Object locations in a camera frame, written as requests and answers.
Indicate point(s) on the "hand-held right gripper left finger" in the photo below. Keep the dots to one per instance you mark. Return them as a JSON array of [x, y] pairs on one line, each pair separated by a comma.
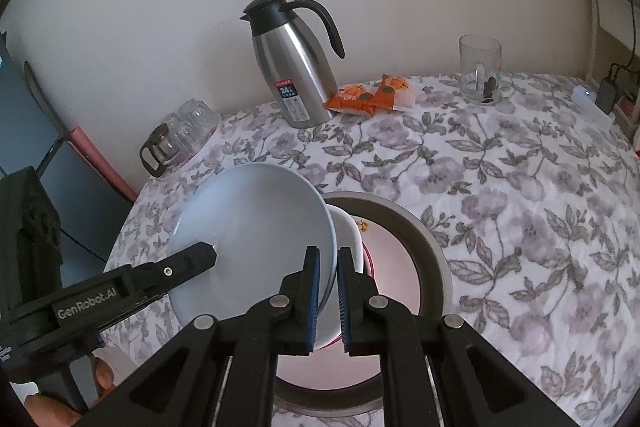
[[312, 297]]

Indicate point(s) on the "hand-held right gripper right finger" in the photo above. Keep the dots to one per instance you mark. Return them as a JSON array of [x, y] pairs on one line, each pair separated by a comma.
[[344, 302]]

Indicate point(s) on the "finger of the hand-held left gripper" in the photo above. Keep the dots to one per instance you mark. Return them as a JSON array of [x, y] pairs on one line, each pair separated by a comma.
[[170, 272]]

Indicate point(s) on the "black rimmed yellow flower plate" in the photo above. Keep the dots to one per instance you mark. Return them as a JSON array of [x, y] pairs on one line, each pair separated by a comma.
[[395, 267]]

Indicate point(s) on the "plain white bowl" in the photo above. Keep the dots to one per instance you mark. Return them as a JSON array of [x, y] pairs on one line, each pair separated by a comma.
[[345, 232]]

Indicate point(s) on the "light blue bowl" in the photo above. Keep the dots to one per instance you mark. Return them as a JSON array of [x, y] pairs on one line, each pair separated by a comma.
[[250, 227]]

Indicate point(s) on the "person's left hand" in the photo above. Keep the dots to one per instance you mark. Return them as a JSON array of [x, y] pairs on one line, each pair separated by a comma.
[[50, 414]]

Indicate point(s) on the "pink board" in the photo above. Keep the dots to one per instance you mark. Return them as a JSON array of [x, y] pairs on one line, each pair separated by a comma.
[[102, 162]]

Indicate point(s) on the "glass coffee pot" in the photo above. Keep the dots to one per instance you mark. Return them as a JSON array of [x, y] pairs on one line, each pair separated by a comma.
[[165, 149]]

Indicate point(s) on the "clear drinking glass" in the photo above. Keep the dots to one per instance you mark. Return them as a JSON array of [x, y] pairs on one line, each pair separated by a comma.
[[200, 117], [187, 138], [176, 121]]

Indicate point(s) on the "grey floral tablecloth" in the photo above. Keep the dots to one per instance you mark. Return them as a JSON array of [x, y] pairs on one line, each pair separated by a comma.
[[525, 232]]

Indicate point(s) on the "stainless steel thermos jug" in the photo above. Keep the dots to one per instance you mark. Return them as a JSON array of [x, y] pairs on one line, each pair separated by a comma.
[[295, 72]]

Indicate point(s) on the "clear glass mug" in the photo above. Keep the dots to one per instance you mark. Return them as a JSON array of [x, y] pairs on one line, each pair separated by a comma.
[[472, 67]]

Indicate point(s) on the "black charger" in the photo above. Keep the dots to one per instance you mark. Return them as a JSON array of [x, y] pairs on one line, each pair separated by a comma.
[[607, 96]]

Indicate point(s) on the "white furniture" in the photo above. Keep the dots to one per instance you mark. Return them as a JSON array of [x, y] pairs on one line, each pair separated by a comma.
[[625, 57]]

